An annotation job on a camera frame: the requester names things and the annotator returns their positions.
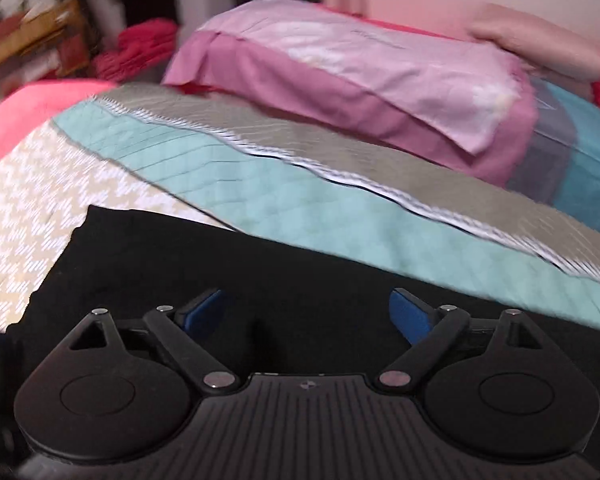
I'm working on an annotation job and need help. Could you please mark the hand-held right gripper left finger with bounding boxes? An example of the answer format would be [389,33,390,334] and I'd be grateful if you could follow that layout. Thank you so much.
[67,288,236,392]

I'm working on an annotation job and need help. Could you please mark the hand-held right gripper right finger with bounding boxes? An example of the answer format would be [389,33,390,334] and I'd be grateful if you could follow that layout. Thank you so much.
[377,287,536,391]

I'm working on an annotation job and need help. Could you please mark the black pants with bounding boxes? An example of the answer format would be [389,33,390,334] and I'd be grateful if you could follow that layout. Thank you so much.
[0,205,600,466]

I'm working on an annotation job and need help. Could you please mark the zigzag teal grey quilt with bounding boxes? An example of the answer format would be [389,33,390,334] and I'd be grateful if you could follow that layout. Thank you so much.
[0,82,600,336]

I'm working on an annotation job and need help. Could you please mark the grey teal striped pillow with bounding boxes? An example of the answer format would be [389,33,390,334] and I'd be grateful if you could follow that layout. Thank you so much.
[520,77,600,233]

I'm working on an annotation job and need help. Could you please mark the coral pink blanket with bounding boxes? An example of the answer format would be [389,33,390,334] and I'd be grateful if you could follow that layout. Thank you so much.
[0,79,117,176]

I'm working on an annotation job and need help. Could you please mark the pink pillow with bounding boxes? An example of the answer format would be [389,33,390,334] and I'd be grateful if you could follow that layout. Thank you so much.
[162,0,538,188]

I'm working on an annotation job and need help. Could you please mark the red cloth pile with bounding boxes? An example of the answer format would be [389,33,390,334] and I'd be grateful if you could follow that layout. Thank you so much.
[90,17,181,83]

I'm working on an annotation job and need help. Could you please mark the peach pillow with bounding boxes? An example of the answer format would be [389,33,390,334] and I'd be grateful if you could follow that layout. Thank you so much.
[467,2,600,81]

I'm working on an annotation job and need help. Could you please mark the wooden shelf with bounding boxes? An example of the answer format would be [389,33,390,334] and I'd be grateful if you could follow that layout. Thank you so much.
[0,0,91,91]

